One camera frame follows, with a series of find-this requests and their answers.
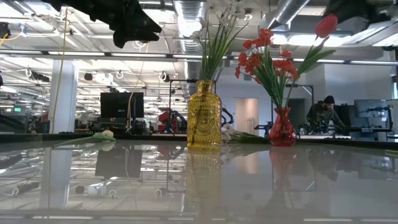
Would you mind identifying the person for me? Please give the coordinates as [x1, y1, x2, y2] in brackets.
[306, 95, 346, 132]

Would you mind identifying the red background machine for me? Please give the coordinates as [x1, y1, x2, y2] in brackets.
[157, 111, 178, 133]

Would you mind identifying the long ceiling light strip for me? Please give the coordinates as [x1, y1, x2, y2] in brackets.
[0, 49, 398, 66]

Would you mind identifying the red artificial tulip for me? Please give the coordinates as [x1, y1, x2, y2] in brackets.
[284, 14, 339, 110]

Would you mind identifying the black aluminium table frame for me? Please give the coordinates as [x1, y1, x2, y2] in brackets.
[0, 133, 398, 149]

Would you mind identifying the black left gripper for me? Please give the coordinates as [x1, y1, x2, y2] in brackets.
[51, 0, 162, 49]

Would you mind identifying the red artificial flower bunch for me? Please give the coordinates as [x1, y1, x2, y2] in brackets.
[234, 27, 301, 110]

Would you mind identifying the yellow glass vase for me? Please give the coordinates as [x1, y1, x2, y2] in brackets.
[186, 79, 223, 152]

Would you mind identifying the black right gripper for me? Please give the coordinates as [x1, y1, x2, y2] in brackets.
[325, 0, 398, 23]

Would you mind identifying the white building pillar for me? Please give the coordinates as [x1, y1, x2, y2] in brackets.
[49, 60, 78, 134]

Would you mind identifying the white door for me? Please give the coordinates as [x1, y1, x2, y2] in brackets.
[235, 98, 260, 135]

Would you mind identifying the cream artificial tulip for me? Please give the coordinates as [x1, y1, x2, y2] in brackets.
[52, 129, 116, 148]

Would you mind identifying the white artificial flower bunch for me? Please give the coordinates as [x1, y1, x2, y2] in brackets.
[189, 0, 249, 82]
[221, 123, 271, 144]

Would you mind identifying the slanted silver ventilation duct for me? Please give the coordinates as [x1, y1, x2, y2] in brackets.
[259, 0, 312, 32]

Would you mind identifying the red glass vase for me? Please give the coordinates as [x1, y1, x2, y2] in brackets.
[269, 107, 297, 147]

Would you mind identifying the black computer monitor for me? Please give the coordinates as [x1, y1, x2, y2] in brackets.
[99, 91, 145, 119]

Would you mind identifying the grey computer monitor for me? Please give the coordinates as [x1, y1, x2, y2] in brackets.
[353, 99, 390, 119]

